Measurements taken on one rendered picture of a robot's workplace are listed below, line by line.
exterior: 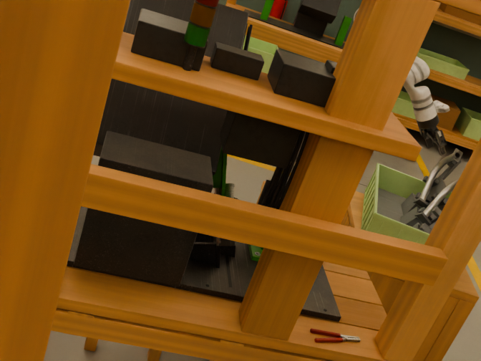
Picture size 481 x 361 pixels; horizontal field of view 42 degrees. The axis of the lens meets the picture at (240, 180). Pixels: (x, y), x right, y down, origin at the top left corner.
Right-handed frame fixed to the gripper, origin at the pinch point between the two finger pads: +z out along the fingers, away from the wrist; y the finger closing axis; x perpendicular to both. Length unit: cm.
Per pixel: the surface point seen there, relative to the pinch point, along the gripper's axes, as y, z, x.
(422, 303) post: 62, 6, -42
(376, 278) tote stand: -9, 47, -36
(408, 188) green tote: -64, 50, 7
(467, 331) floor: -89, 177, 22
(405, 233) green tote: -11.2, 35.3, -17.9
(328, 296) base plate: 36, 10, -62
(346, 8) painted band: -489, 66, 146
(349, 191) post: 63, -37, -50
